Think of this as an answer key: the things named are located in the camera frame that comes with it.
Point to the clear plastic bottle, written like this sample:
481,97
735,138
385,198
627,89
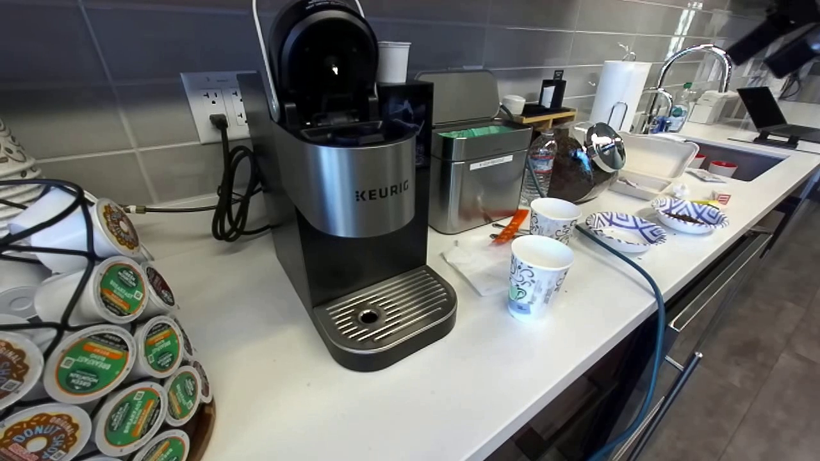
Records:
540,162

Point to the small white cup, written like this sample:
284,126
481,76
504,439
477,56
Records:
514,106

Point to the white paper napkin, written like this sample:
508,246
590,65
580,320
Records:
477,258

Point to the patterned bowl with coffee grounds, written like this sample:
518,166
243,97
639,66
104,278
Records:
689,216

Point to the orange stick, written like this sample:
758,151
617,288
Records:
514,225

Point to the wooden counter rack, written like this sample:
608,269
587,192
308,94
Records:
546,119

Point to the dish soap bottle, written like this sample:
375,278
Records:
681,111

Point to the green lid coffee pod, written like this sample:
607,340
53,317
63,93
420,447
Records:
90,361
130,417
166,449
161,345
122,290
183,394

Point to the empty patterned paper bowl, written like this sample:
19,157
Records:
623,231

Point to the glass jar of coffee beans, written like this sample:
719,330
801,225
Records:
580,166

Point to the chrome sink faucet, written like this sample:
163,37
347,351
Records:
684,53

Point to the black box on rack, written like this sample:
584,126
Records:
553,89

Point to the chrome paper towel holder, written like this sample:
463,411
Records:
617,115

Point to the black hanging device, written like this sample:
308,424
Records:
786,33

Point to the black silver Keurig coffeemaker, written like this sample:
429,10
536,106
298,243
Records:
350,188

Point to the patterned paper cup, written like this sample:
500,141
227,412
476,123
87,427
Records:
555,220
536,278

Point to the plain white cup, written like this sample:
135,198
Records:
394,62

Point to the white paper towel roll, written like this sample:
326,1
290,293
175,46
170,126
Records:
618,84

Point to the steel kitchen sink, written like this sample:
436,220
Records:
740,160

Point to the brown lid coffee pod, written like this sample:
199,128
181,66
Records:
161,288
17,368
43,435
119,225

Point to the stainless steel canister box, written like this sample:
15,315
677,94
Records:
477,180

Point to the white wall outlet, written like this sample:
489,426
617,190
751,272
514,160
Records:
202,93

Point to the beige takeout container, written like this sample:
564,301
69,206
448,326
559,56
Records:
657,157

